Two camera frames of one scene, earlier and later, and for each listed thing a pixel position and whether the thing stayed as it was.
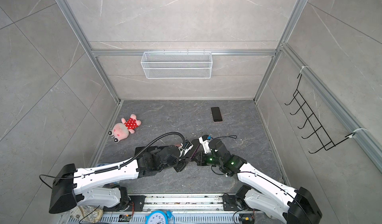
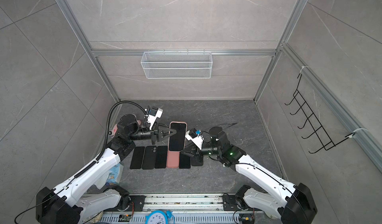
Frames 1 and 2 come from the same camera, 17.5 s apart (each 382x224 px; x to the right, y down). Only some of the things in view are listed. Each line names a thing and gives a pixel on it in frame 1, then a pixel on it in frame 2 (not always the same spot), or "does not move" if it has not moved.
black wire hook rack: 326,141 does not move
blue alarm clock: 159,217 does not move
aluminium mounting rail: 183,203 does not move
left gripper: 183,164 to 154,133
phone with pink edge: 217,115 to 176,142
